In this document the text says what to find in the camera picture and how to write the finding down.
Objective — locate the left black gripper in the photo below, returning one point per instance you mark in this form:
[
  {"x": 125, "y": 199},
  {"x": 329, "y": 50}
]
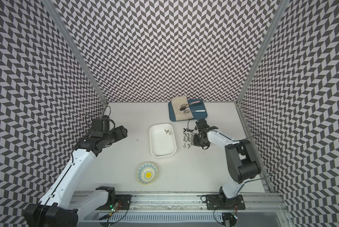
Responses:
[{"x": 120, "y": 132}]

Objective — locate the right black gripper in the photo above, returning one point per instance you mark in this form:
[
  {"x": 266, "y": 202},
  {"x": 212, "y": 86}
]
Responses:
[{"x": 196, "y": 143}]

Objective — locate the removed silver wing nuts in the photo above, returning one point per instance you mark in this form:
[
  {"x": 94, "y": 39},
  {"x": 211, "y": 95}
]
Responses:
[{"x": 188, "y": 140}]

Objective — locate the white storage box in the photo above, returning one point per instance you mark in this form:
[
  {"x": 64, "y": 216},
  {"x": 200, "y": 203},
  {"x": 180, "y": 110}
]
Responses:
[{"x": 162, "y": 144}]

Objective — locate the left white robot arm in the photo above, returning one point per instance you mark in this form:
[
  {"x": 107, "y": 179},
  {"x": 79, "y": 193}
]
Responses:
[{"x": 54, "y": 208}]

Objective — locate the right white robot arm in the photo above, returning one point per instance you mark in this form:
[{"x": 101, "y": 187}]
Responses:
[{"x": 241, "y": 159}]

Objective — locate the teal tray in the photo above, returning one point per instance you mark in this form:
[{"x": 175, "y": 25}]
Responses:
[{"x": 197, "y": 116}]

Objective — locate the yellow patterned bowl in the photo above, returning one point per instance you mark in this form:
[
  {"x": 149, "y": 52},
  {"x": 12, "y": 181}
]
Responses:
[{"x": 146, "y": 173}]

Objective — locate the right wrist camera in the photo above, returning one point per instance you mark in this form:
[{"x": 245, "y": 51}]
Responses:
[{"x": 201, "y": 124}]

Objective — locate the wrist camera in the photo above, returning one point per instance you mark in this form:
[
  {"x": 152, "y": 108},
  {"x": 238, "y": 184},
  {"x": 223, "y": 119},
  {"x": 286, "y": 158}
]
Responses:
[
  {"x": 201, "y": 124},
  {"x": 101, "y": 124}
]

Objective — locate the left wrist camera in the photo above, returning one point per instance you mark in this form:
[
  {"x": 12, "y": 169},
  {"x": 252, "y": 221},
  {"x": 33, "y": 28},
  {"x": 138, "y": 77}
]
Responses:
[{"x": 101, "y": 124}]

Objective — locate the white handled spoon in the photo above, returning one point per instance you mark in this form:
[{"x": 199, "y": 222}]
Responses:
[{"x": 194, "y": 111}]

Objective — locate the pink handled spoon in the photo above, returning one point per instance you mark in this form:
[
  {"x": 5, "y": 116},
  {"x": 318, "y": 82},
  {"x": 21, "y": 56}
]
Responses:
[{"x": 193, "y": 103}]

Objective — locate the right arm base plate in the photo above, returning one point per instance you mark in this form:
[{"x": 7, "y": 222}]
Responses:
[{"x": 215, "y": 202}]

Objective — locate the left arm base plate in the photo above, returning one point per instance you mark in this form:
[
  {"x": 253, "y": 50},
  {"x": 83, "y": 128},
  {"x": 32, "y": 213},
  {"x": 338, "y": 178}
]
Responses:
[{"x": 123, "y": 199}]

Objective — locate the aluminium rail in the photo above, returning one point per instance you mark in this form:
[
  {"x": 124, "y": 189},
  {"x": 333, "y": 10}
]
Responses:
[{"x": 193, "y": 202}]

